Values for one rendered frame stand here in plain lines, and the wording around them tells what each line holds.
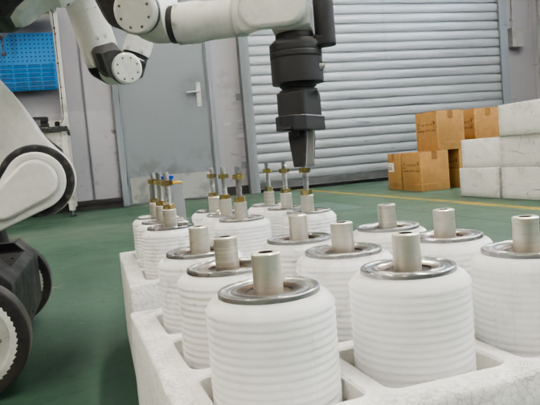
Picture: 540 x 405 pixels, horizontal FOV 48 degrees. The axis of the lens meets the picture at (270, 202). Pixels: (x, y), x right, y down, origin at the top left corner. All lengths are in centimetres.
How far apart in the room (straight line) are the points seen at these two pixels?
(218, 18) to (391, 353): 73
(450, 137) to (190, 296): 436
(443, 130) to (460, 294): 433
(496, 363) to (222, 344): 22
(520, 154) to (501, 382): 321
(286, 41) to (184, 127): 518
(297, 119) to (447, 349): 59
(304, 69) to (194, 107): 521
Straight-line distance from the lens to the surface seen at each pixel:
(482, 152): 394
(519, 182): 366
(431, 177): 473
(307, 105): 100
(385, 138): 677
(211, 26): 107
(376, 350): 48
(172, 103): 617
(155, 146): 612
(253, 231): 97
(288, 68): 101
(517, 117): 365
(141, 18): 108
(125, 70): 156
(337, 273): 56
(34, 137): 127
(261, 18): 101
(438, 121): 477
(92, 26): 157
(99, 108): 612
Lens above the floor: 35
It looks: 4 degrees down
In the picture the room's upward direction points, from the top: 5 degrees counter-clockwise
